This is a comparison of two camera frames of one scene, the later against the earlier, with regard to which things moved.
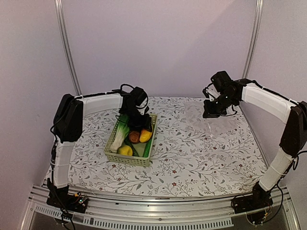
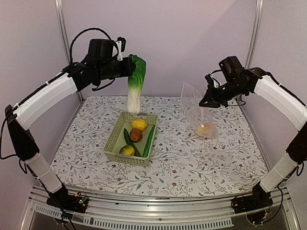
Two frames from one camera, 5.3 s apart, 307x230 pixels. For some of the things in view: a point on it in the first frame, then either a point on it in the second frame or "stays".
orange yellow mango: (145, 135) -> (206, 128)
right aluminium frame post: (254, 36) stays
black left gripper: (145, 124) -> (129, 68)
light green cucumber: (147, 149) stays
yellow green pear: (125, 150) stays
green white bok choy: (122, 131) -> (135, 85)
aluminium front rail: (198, 212) stays
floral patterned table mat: (192, 155) stays
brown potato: (134, 137) stays
